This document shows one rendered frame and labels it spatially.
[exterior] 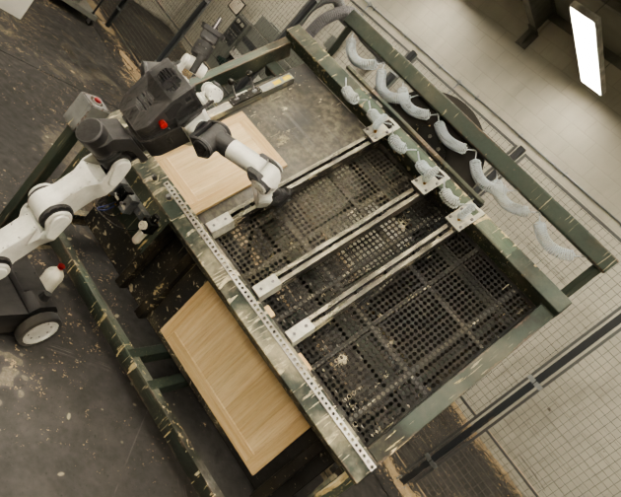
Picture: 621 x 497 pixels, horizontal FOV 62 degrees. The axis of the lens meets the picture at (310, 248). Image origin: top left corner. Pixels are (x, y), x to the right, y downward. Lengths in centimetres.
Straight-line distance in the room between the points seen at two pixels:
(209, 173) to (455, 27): 615
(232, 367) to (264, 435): 37
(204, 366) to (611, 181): 552
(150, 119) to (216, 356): 122
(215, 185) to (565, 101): 558
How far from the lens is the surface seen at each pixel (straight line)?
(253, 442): 273
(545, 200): 312
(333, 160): 280
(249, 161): 217
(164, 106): 223
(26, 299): 271
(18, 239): 253
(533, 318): 269
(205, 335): 279
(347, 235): 259
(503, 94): 773
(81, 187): 241
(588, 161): 722
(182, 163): 284
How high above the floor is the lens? 187
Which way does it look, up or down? 16 degrees down
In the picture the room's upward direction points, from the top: 46 degrees clockwise
